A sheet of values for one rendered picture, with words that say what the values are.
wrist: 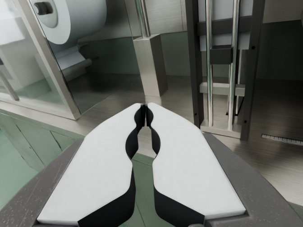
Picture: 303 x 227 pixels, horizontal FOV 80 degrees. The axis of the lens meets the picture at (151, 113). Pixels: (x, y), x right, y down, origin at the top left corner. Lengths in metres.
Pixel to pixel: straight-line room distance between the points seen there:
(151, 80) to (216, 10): 0.46
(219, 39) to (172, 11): 0.54
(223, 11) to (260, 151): 0.37
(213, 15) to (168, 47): 0.59
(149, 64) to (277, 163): 0.59
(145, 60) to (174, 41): 0.27
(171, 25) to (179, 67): 0.23
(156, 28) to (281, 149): 0.81
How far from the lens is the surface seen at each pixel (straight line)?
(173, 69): 1.11
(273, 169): 0.55
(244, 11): 0.50
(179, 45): 1.05
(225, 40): 0.52
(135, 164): 0.71
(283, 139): 0.64
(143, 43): 0.82
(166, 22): 1.05
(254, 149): 0.59
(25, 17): 0.81
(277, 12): 0.93
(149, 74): 0.86
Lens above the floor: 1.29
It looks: 31 degrees down
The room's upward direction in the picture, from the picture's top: 12 degrees counter-clockwise
